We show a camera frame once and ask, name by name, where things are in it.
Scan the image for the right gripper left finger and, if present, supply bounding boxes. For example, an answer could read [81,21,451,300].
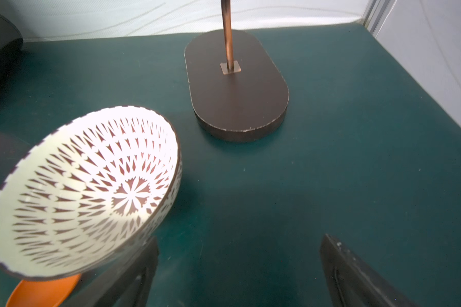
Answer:
[63,237,160,306]

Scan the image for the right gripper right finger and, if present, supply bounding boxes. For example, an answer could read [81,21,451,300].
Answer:
[320,234,416,306]

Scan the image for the black metal jewelry stand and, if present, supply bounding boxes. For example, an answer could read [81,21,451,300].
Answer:
[184,1,289,142]

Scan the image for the white strainer orange handle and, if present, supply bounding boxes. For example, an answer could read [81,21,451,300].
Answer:
[0,106,183,306]

